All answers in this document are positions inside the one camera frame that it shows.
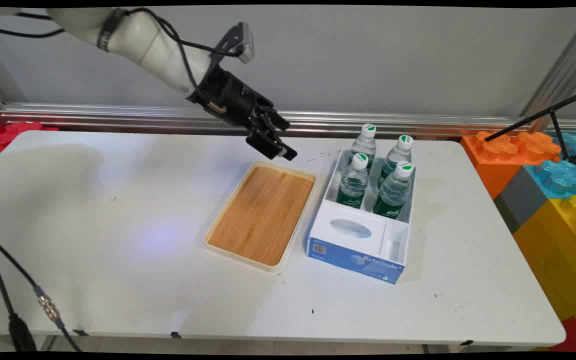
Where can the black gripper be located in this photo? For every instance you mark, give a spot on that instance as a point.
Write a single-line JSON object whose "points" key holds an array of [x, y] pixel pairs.
{"points": [[228, 97]]}

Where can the water bottle with green label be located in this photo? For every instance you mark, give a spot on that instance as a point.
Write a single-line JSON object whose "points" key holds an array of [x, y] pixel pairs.
{"points": [[365, 142], [394, 195], [398, 155], [354, 182]]}

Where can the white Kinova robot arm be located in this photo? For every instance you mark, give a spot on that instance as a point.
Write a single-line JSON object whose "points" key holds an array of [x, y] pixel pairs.
{"points": [[138, 37]]}

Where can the bamboo tray with cream rim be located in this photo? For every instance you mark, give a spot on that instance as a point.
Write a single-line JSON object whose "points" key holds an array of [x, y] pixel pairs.
{"points": [[263, 212]]}

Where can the white and blue cardboard box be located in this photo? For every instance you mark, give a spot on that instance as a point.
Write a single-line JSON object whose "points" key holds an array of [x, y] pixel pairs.
{"points": [[355, 242]]}

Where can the orange giant building block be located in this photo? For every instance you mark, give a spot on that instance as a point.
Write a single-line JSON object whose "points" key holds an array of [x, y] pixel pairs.
{"points": [[500, 160]]}

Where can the grey giant building block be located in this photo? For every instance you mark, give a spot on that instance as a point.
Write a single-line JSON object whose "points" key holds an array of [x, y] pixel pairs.
{"points": [[520, 197]]}

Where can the black tripod stand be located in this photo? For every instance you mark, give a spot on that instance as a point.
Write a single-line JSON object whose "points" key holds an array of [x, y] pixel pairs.
{"points": [[558, 122]]}

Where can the light blue giant building block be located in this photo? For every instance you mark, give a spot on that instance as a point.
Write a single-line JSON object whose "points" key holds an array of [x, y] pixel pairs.
{"points": [[563, 175]]}

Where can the yellow giant building block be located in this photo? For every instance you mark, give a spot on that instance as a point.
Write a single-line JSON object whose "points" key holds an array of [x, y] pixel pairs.
{"points": [[558, 255]]}

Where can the red giant building block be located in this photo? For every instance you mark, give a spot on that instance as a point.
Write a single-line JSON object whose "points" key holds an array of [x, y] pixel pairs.
{"points": [[575, 337]]}

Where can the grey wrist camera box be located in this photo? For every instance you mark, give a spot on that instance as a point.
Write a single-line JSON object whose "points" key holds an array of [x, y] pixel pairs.
{"points": [[243, 42]]}

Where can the aluminium frame rail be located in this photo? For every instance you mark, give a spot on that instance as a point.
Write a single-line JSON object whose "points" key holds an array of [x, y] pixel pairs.
{"points": [[118, 117]]}

